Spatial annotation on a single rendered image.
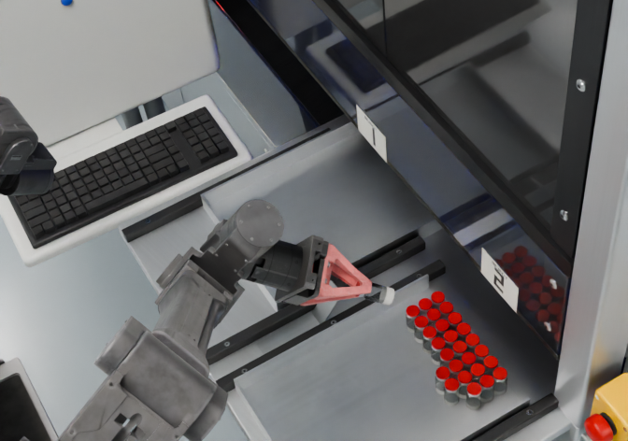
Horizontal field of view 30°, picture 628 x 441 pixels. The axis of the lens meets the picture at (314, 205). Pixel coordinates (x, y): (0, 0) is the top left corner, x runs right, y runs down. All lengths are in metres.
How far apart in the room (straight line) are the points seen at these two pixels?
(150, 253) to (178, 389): 0.99
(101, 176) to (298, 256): 0.81
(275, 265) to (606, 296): 0.40
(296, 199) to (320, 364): 0.32
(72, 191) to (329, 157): 0.47
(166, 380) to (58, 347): 2.01
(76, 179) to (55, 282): 0.96
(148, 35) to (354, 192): 0.49
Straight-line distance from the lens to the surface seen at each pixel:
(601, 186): 1.32
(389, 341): 1.79
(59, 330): 2.99
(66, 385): 2.90
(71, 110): 2.21
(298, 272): 1.39
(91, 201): 2.10
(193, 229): 1.95
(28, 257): 2.09
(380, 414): 1.73
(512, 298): 1.67
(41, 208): 2.12
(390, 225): 1.91
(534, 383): 1.76
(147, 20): 2.14
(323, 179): 1.98
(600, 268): 1.41
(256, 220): 1.31
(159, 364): 0.96
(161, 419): 0.97
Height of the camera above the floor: 2.40
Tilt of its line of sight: 51 degrees down
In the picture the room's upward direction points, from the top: 8 degrees counter-clockwise
